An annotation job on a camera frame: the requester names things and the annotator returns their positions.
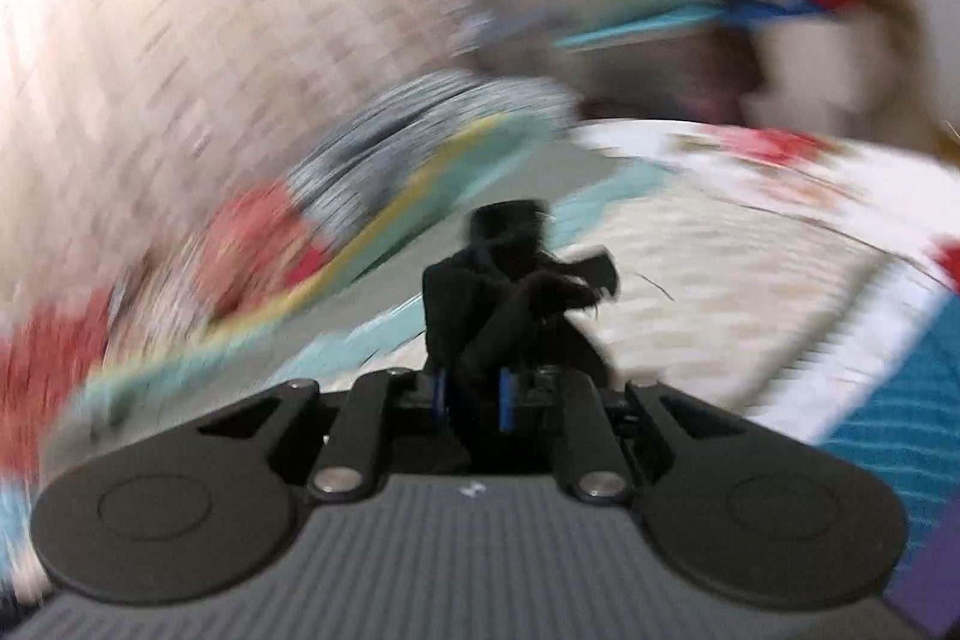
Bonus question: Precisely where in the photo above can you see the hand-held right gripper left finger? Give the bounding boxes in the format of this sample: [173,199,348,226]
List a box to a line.
[196,368,452,504]

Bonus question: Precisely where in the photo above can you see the red floral cloth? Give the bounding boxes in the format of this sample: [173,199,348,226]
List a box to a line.
[0,182,335,483]

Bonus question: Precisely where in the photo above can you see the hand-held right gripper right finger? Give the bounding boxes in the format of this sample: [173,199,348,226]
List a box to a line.
[499,368,748,504]

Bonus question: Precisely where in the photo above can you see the patterned printed blanket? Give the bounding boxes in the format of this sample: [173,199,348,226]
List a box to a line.
[45,111,960,611]

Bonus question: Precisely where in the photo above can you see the blue white paisley cloth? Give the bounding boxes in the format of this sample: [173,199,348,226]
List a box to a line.
[289,72,578,229]

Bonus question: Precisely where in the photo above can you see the black pants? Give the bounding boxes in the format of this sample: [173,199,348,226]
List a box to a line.
[421,199,625,470]

